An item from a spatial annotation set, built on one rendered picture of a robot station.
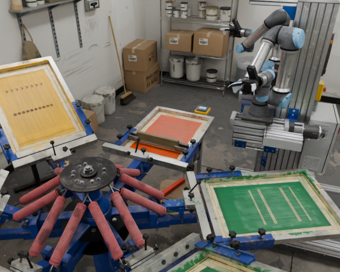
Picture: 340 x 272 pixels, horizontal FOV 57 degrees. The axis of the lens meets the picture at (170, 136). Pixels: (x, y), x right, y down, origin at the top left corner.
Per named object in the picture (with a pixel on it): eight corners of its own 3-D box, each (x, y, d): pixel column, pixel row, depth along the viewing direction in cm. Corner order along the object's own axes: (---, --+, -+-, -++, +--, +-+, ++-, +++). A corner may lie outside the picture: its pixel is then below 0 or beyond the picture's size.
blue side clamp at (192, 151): (192, 147, 255) (192, 140, 251) (198, 149, 253) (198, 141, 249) (178, 168, 231) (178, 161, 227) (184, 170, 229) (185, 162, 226)
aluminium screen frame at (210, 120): (156, 109, 310) (156, 105, 308) (214, 120, 290) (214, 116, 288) (114, 150, 249) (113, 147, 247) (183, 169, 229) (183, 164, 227)
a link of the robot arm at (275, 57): (262, 73, 279) (273, 7, 250) (271, 69, 288) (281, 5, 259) (274, 77, 272) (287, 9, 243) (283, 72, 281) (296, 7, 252)
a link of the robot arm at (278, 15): (281, 20, 238) (239, 57, 277) (288, 18, 245) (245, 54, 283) (273, 7, 239) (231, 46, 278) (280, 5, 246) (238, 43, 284)
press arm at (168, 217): (291, 209, 206) (293, 202, 203) (295, 216, 201) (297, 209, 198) (99, 226, 194) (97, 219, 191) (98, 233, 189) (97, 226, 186)
